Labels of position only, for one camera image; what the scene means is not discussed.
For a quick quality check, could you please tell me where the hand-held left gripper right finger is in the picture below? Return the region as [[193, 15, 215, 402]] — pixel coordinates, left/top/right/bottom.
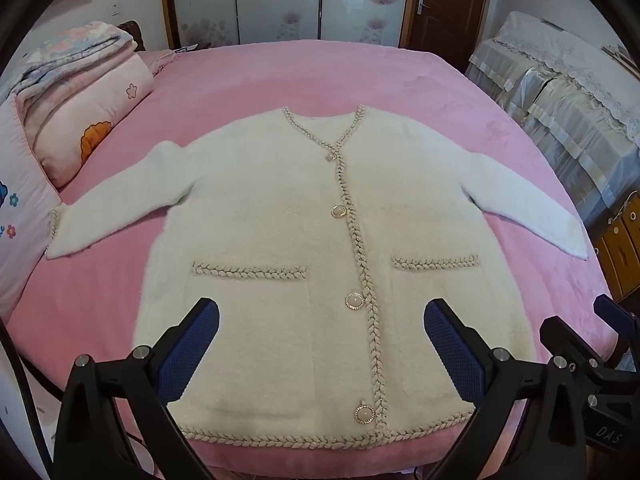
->
[[422, 298, 591, 480]]

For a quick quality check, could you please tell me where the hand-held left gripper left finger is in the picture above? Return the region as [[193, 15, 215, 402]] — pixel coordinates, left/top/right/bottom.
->
[[52, 297, 221, 480]]

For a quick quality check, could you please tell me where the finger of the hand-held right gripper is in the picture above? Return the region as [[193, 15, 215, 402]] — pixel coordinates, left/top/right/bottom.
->
[[594, 294, 640, 341], [540, 316, 626, 368]]

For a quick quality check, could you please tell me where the white fluffy cardigan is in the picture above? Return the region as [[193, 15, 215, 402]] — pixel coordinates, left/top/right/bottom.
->
[[45, 104, 590, 453]]

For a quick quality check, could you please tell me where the wooden cabinet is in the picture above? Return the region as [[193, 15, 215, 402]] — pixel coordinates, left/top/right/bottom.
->
[[592, 205, 640, 301]]

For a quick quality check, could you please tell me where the lace-covered furniture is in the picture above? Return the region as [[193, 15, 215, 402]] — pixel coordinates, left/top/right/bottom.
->
[[465, 10, 640, 226]]

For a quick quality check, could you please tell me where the pink pillow with flower print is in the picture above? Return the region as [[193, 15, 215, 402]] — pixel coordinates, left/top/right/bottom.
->
[[15, 52, 156, 190]]

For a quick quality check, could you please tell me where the pink bed blanket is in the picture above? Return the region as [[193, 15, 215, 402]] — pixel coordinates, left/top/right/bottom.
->
[[0, 39, 618, 480]]

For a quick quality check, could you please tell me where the pink ruffled pillow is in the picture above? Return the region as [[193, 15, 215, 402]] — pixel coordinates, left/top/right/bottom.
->
[[137, 49, 178, 76]]

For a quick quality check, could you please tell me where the folded floral quilt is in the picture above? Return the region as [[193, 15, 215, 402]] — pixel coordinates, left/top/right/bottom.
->
[[10, 21, 138, 106]]

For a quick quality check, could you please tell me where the dark wooden headboard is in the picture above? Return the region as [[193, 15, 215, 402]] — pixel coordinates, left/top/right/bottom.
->
[[117, 20, 146, 53]]

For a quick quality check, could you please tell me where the brown wooden door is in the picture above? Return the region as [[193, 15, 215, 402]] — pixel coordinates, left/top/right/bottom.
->
[[407, 0, 496, 71]]

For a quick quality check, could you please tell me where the wardrobe with floral sliding doors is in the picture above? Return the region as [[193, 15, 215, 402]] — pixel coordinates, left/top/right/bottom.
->
[[165, 0, 418, 51]]

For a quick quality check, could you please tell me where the black cable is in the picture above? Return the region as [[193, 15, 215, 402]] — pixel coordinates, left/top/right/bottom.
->
[[0, 320, 56, 480]]

